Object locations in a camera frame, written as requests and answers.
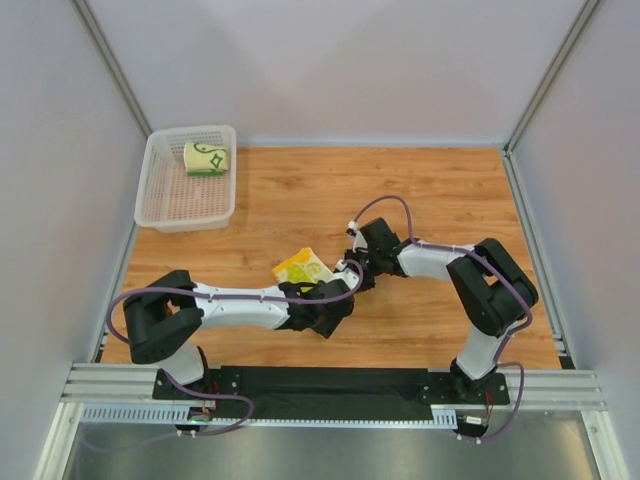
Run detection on white yellow patterned towel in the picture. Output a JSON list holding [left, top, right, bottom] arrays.
[[272, 247, 334, 292]]

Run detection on green patterned towel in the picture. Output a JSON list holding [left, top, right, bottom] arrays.
[[183, 142, 231, 177]]

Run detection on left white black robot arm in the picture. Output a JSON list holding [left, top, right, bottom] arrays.
[[108, 267, 363, 385]]

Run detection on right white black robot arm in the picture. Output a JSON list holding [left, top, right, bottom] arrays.
[[345, 218, 539, 403]]

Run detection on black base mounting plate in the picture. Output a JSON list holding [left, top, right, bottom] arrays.
[[152, 364, 511, 421]]

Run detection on white perforated plastic basket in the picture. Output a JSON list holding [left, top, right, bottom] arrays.
[[134, 125, 237, 233]]

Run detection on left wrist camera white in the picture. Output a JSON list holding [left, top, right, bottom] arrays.
[[333, 259, 361, 289]]

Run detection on aluminium frame rail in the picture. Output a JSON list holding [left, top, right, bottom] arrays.
[[60, 363, 606, 411]]

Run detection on white cable duct strip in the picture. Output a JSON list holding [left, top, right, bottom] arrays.
[[81, 403, 458, 430]]

